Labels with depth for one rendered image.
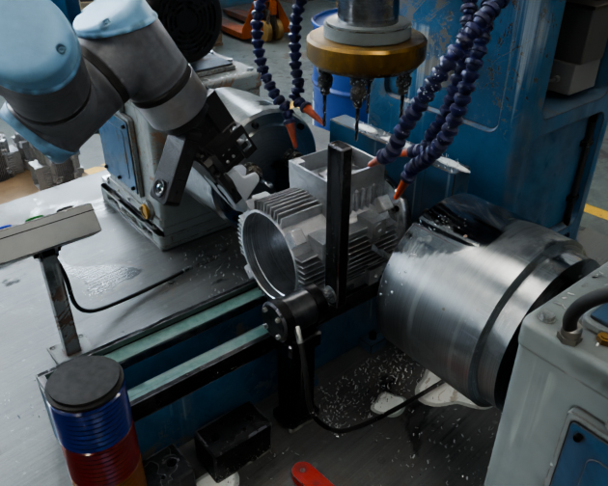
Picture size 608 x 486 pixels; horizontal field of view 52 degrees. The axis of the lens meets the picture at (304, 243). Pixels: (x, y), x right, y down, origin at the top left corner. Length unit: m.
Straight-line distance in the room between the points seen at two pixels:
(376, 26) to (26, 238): 0.61
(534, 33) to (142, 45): 0.56
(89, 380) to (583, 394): 0.47
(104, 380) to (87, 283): 0.87
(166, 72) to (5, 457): 0.62
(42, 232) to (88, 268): 0.39
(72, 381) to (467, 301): 0.46
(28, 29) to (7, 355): 0.74
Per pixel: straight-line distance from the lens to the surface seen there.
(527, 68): 1.03
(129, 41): 0.79
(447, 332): 0.79
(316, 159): 1.05
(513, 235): 0.82
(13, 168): 3.55
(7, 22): 0.65
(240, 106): 1.20
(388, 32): 0.93
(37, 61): 0.63
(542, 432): 0.76
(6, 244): 1.04
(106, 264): 1.43
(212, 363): 0.95
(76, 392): 0.52
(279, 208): 0.95
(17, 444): 1.09
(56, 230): 1.06
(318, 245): 0.93
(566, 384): 0.70
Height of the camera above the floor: 1.57
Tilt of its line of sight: 32 degrees down
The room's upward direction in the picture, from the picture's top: straight up
